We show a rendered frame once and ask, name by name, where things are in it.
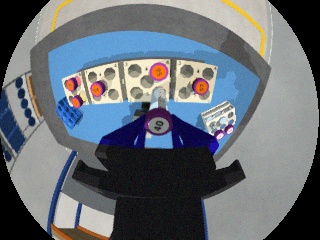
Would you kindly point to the cream block with round holes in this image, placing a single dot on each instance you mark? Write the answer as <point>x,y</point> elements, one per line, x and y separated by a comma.
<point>142,79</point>
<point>116,91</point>
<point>180,86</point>
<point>81,89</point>

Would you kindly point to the pink tube with purple cap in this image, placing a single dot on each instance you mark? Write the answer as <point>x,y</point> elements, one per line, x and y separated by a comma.
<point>73,83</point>

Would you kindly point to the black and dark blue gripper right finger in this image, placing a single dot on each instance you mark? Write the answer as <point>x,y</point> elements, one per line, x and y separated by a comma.
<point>191,136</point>

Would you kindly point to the centrifuge tube with yellow liquid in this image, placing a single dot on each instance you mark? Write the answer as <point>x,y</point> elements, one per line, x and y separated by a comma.
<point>199,85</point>

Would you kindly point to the white tube rack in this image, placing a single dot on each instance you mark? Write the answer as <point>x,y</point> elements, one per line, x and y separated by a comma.
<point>211,112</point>

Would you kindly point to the blue flat mat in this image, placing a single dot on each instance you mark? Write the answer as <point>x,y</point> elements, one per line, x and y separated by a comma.
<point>234,82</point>

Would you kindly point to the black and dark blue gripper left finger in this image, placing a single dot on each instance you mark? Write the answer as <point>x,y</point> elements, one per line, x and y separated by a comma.
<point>126,135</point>

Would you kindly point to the blue tube rack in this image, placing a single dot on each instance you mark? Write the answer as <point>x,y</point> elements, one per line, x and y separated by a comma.
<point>71,110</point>

